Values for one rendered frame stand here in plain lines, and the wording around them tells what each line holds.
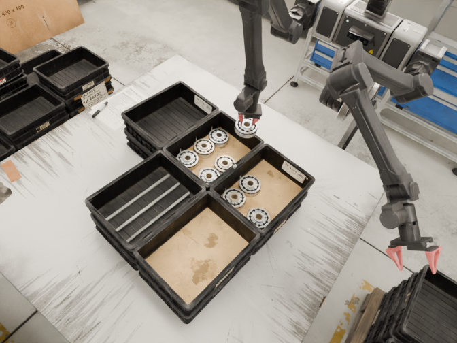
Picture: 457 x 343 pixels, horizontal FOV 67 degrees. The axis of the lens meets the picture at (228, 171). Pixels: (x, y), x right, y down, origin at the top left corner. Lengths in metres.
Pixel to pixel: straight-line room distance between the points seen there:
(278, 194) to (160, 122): 0.72
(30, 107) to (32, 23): 1.44
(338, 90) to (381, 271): 1.78
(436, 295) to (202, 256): 1.26
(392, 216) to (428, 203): 2.10
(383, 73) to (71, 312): 1.38
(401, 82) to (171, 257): 1.03
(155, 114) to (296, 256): 1.01
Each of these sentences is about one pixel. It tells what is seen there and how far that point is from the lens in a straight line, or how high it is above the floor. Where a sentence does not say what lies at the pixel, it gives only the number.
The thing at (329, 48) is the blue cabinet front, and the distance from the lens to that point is 3.30.
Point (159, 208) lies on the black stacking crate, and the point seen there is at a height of 0.83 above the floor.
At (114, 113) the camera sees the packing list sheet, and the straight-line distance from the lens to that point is 2.10.
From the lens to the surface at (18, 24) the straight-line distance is 3.97.
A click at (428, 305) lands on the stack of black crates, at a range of 2.09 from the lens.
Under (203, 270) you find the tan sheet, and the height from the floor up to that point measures 0.83.
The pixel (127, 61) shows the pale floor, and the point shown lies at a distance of 3.67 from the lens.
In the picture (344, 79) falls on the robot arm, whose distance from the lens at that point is 1.02.
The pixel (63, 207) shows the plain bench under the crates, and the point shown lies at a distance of 1.75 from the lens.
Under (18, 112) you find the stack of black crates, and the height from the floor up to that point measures 0.38.
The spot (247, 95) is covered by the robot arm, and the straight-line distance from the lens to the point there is 1.36.
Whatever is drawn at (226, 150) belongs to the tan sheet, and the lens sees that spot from 1.72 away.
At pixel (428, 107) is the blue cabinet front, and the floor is 0.43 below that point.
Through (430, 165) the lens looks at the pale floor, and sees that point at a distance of 3.46.
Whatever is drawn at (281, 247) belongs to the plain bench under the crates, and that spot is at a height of 0.70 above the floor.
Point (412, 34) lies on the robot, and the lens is 1.48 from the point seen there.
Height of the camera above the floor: 2.13
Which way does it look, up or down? 52 degrees down
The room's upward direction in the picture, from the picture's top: 11 degrees clockwise
